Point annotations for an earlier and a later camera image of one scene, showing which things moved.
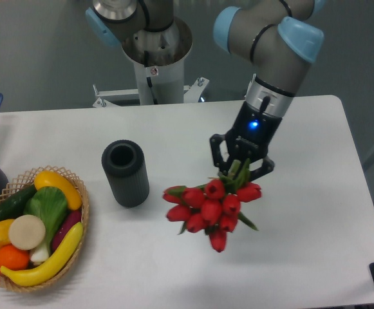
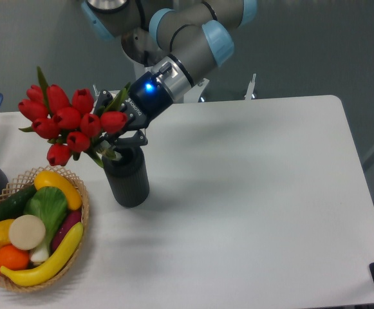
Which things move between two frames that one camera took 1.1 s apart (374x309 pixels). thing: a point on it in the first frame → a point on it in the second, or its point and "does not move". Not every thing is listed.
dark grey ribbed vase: x=123 y=163 does not move
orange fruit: x=11 y=258 does not move
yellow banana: x=51 y=268 does not move
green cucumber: x=11 y=207 does not move
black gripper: x=249 y=138 → x=147 y=98
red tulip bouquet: x=214 y=207 → x=70 y=127
